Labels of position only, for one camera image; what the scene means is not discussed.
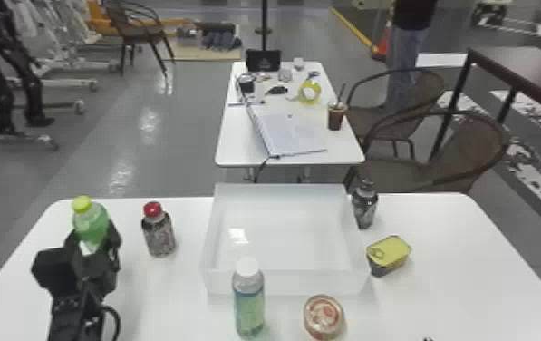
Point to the white open notebook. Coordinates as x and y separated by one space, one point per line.
286 133

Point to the black tablet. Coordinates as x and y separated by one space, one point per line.
263 60

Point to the grey bottle with red cap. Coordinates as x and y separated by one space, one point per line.
158 235

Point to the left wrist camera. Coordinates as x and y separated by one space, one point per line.
51 271

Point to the red can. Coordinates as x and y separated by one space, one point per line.
323 316

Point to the blue bottle with white cap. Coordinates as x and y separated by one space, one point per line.
249 304

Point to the white side table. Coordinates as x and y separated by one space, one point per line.
239 143

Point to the yellow can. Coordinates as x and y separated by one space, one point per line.
388 252

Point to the clear box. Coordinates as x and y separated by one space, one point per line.
284 281

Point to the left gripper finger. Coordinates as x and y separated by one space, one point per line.
72 246
114 245

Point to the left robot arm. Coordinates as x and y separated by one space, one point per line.
68 324

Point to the brown cup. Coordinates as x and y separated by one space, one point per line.
336 119

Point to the dark brown side table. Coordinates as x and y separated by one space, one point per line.
531 71

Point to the person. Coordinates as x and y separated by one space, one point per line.
405 47

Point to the green bottle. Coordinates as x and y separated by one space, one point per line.
90 221

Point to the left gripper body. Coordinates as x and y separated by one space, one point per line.
94 276

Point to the yellow tape roll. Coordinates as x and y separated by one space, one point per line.
309 92

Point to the brown chair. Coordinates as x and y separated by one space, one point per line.
134 28
417 95
455 162

